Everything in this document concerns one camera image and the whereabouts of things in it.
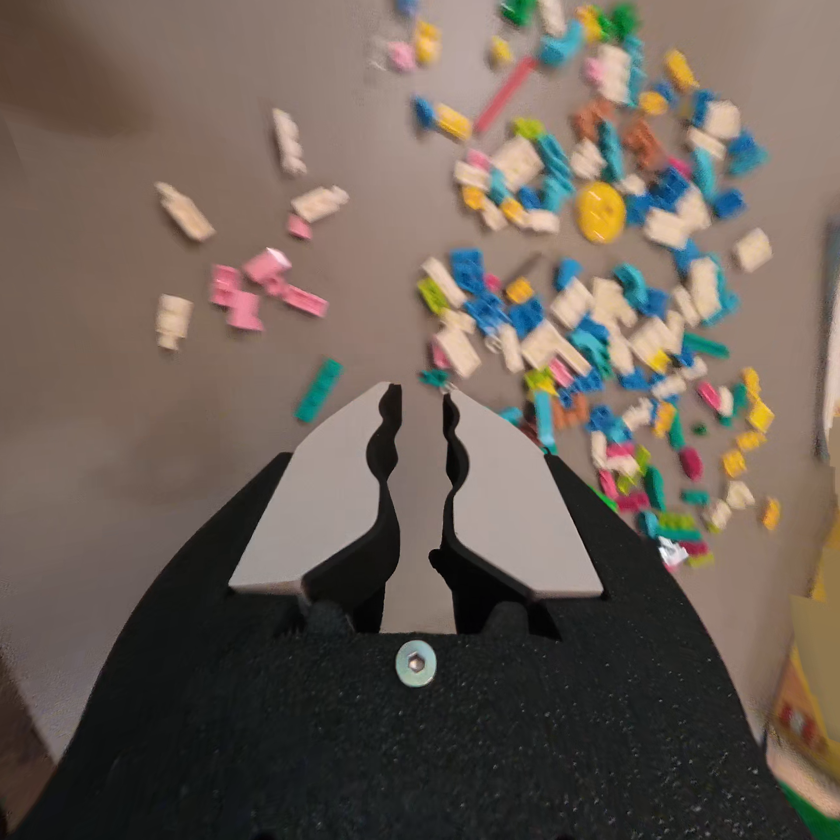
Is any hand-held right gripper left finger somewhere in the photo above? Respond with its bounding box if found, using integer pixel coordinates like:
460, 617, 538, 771
227, 382, 403, 632

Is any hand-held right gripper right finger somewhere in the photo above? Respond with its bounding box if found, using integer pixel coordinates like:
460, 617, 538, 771
430, 391, 604, 634

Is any pile of mixed lego pieces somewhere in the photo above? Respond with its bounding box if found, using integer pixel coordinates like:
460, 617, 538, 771
387, 0, 785, 575

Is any teal lego plate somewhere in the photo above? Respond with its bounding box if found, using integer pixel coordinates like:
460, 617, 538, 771
294, 357, 344, 423

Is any white lego hinge plate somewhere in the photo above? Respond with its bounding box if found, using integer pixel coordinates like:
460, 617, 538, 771
272, 108, 307, 176
155, 294, 194, 350
290, 185, 350, 222
155, 182, 216, 243

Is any yellow lego dome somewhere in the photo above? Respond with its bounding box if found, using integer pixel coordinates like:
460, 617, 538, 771
575, 180, 627, 245

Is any yellow lego box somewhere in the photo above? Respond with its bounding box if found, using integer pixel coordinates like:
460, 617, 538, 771
764, 551, 840, 815

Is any lego instruction booklet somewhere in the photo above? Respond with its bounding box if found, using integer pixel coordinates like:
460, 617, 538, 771
814, 220, 840, 463

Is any red lego rod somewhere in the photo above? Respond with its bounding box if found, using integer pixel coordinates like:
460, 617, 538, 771
474, 56, 536, 135

